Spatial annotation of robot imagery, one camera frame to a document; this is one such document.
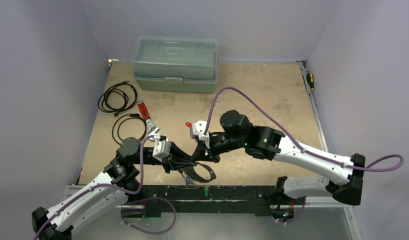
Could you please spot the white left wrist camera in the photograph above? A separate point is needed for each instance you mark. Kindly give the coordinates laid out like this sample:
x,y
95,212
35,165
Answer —
x,y
161,148

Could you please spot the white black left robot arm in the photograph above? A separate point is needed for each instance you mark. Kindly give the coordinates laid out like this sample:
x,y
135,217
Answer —
x,y
121,178

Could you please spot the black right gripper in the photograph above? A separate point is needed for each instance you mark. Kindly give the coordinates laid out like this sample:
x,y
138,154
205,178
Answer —
x,y
202,149

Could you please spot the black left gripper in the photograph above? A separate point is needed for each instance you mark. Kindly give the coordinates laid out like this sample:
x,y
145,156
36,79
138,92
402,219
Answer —
x,y
178,159

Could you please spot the yellow black screwdriver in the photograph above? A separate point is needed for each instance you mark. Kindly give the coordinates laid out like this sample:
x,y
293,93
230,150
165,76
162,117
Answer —
x,y
310,81

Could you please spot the red handled adjustable wrench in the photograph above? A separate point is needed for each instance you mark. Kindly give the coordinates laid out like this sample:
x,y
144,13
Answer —
x,y
151,128

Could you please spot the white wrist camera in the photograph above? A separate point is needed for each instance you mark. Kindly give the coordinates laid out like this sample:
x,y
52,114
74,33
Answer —
x,y
161,148
197,131

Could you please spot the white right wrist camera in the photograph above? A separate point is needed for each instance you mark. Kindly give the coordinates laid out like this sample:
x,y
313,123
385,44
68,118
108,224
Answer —
x,y
197,131

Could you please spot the green plastic toolbox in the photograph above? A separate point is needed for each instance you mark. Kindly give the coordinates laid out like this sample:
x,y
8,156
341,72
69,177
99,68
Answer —
x,y
176,64

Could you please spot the key with green tag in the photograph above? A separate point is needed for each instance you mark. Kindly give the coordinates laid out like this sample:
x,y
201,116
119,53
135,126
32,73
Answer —
x,y
206,191

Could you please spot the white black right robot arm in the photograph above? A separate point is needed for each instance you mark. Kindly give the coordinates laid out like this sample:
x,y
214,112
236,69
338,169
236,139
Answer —
x,y
335,174

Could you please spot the aluminium frame rail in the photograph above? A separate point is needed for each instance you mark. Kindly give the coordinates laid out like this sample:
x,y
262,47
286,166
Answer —
x,y
350,218

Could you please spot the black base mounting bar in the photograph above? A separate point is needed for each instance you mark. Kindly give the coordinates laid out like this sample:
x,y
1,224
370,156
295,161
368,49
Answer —
x,y
259,200

